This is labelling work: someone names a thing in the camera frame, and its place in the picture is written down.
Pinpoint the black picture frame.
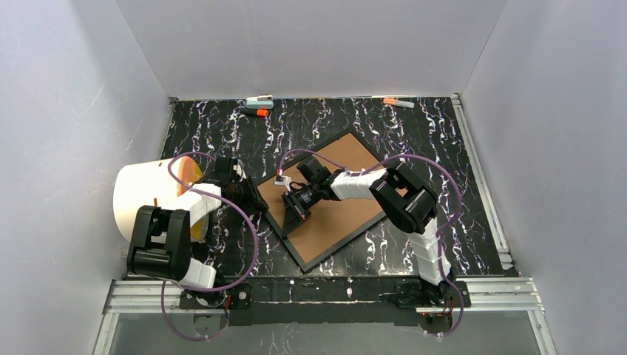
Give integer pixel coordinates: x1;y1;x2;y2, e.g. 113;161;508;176
251;129;393;274

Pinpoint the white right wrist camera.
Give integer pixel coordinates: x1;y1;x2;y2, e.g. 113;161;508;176
274;169;292;191

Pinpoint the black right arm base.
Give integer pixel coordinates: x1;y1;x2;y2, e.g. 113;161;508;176
390;278;472;309

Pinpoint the orange white marker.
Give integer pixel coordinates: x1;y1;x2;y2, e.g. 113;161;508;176
382;98;415;109

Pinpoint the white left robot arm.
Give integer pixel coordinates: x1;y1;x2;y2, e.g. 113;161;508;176
126;155;268;292

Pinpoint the brown backing board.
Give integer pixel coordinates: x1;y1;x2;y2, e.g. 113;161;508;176
257;133;407;265

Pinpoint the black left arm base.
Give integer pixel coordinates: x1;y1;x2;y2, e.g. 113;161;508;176
179;283;252;310

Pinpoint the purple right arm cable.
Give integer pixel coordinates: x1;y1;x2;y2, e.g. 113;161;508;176
277;149;465;338

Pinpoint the aluminium rail frame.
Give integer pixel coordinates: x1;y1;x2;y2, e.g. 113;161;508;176
93;277;556;354

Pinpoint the black orange marker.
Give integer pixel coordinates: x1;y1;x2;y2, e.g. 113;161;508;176
240;108;270;118

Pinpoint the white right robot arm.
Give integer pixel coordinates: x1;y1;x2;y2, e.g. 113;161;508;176
282;155;450;285

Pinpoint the white cylinder orange lid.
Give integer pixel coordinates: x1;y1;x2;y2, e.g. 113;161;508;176
112;157;209;242

